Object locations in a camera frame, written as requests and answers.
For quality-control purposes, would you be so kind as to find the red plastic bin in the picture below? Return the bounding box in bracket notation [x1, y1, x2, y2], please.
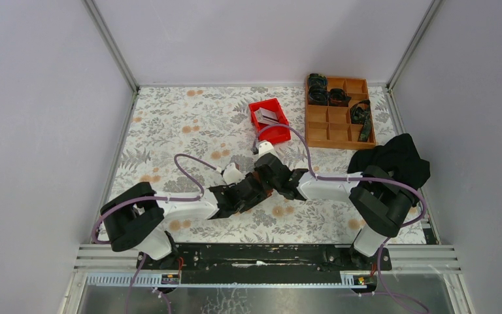
[248, 98, 291, 144]

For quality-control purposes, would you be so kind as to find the brown leather card holder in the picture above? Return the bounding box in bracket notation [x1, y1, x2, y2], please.
[252, 171, 273, 200]

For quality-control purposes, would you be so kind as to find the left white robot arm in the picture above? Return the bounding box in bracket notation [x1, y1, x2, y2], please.
[96, 173, 272, 269]

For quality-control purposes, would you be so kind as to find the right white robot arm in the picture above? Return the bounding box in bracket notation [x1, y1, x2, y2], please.
[254, 153, 417, 270]

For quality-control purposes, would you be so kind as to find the orange compartment tray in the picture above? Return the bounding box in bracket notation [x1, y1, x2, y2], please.
[305, 75, 377, 150]

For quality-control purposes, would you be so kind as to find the rolled camouflage belt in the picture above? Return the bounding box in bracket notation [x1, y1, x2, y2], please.
[307, 73, 329, 105]

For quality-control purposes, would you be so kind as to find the rolled black belt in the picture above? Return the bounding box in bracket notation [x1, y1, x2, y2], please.
[328, 88, 352, 107]

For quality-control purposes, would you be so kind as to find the black cloth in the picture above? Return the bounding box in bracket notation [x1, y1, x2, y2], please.
[347, 133, 431, 190]

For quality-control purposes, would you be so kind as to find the perforated metal strip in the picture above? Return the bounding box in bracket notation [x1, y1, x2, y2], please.
[86, 270, 377, 290]

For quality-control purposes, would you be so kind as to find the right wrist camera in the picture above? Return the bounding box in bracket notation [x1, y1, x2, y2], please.
[252, 140, 276, 158]

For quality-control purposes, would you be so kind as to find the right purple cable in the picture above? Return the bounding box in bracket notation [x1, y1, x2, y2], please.
[250, 123, 429, 314]

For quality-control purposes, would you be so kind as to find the purple cable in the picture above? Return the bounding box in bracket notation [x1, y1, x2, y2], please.
[90, 154, 230, 314]
[250, 123, 429, 314]

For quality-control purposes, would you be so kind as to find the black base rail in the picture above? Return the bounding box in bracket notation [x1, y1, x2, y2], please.
[137, 243, 392, 285]

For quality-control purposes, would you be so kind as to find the camouflage strap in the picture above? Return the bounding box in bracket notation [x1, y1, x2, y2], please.
[349, 99, 373, 142]

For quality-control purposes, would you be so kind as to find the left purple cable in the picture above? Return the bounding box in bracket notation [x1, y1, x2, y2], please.
[90, 154, 230, 314]

